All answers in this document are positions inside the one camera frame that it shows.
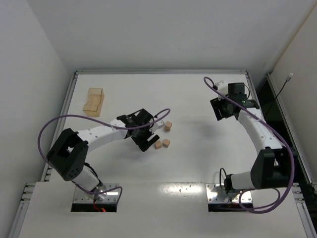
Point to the metal base plate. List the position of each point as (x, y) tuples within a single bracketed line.
[(216, 195), (105, 194)]

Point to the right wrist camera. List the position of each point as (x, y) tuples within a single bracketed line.
[(222, 87)]

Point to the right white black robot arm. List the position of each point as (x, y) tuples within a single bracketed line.
[(271, 168)]

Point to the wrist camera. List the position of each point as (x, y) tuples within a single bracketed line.
[(222, 87), (153, 128)]

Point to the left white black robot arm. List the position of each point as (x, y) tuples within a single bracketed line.
[(68, 154)]

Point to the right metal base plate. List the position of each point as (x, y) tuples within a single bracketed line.
[(216, 195)]

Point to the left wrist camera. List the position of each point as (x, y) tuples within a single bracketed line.
[(153, 128)]

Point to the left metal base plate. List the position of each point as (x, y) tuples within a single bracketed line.
[(105, 194)]

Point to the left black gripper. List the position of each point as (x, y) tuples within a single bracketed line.
[(142, 138)]

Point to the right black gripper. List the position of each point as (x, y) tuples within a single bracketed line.
[(217, 108)]

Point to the aluminium table frame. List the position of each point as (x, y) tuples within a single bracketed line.
[(142, 155)]

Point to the wood cube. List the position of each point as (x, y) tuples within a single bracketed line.
[(158, 144), (167, 129), (168, 124), (166, 143)]

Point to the wooden block tray box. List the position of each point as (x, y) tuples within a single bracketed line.
[(94, 102)]

